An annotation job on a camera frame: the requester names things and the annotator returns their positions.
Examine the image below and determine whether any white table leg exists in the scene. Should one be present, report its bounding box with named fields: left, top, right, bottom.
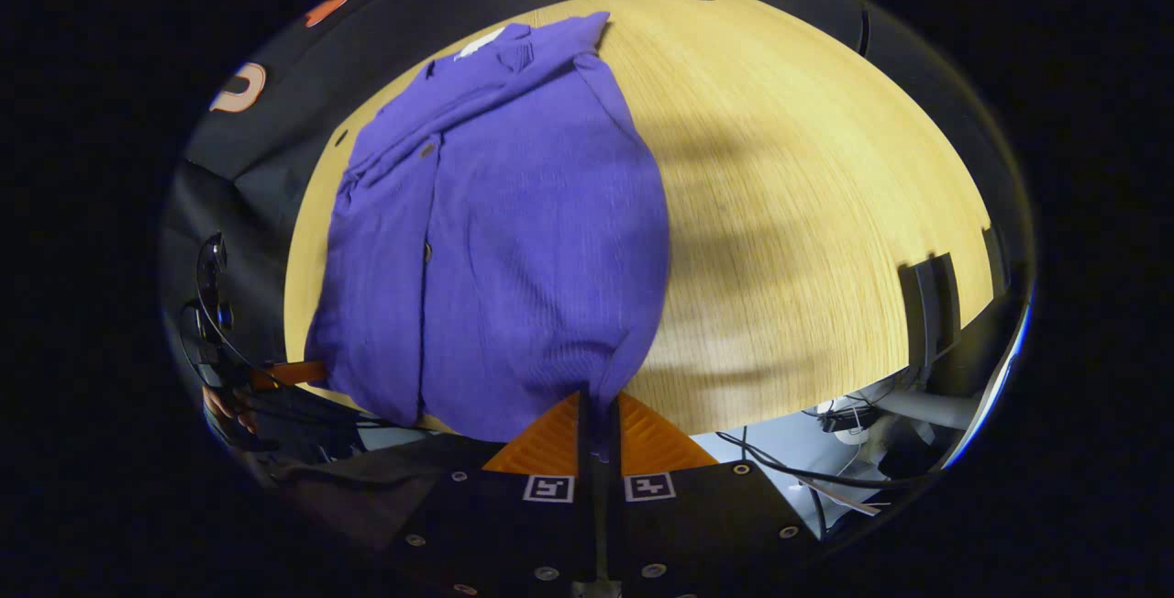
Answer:
left=862, top=385, right=979, bottom=434

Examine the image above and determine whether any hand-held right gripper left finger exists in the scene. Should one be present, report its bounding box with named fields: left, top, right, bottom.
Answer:
left=385, top=390, right=597, bottom=598

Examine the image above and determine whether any black cable bundle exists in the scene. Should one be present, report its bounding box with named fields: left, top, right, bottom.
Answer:
left=714, top=428, right=927, bottom=544

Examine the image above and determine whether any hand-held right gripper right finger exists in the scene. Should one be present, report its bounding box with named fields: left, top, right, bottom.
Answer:
left=610, top=390, right=822, bottom=598

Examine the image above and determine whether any black table clamp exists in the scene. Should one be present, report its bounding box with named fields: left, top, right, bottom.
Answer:
left=898, top=252, right=963, bottom=371

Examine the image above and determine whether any purple button shirt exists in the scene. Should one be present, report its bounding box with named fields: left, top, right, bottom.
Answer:
left=305, top=11, right=672, bottom=461

